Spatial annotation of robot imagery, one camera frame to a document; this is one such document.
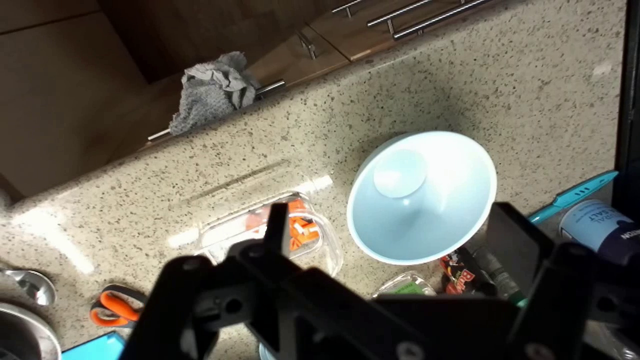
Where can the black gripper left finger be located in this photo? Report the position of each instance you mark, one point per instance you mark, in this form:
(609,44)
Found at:
(200,300)

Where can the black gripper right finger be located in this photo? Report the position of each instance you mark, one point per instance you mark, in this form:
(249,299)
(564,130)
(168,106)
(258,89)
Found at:
(581,306)

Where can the light blue bowl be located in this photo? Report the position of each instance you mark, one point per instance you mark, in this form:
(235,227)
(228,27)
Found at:
(421,200)

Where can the red printed packet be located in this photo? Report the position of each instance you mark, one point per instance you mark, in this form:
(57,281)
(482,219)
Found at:
(456,276)

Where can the green plastic packet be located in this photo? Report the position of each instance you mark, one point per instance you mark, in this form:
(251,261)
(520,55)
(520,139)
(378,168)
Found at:
(403,286)

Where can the grey cloth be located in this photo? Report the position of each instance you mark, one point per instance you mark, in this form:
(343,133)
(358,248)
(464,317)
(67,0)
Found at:
(210,92)

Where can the wooden lower cabinet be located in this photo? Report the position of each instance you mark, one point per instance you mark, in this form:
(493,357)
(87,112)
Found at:
(373,27)

